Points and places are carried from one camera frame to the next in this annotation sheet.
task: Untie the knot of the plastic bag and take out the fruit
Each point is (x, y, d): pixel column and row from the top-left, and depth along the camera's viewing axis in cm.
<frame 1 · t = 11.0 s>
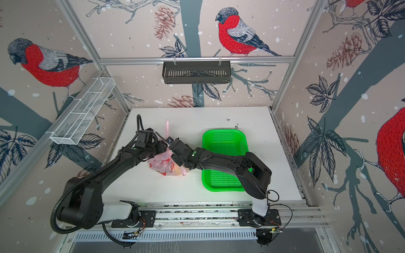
left hand: (163, 145, 88), fingers open
right hand: (176, 153, 85), fingers open
pink plastic bag: (164, 164, 87), point 7 cm above the table
orange fruit: (178, 169, 84), point 8 cm above the table

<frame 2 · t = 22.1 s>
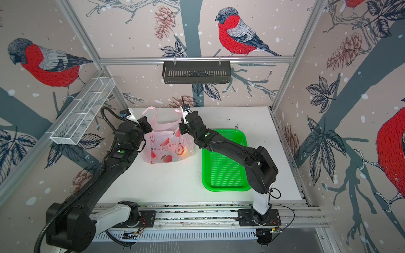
left hand: (145, 115, 76), fingers closed
right hand: (179, 120, 83), fingers closed
pink plastic bag: (164, 144, 84), point 17 cm above the table
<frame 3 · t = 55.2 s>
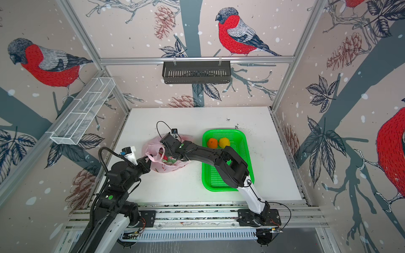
left hand: (151, 155, 75), fingers closed
right hand: (169, 150, 92), fingers closed
pink plastic bag: (152, 148, 86), point 13 cm above the table
yellow lemon fruit: (224, 142, 98), point 5 cm above the table
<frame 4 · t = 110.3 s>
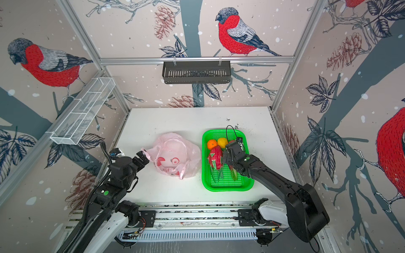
left hand: (138, 155, 76), fingers open
right hand: (231, 157, 87), fingers open
pink plastic bag: (174, 155, 97), on the table
red dragon fruit: (215, 161, 86), point 9 cm above the table
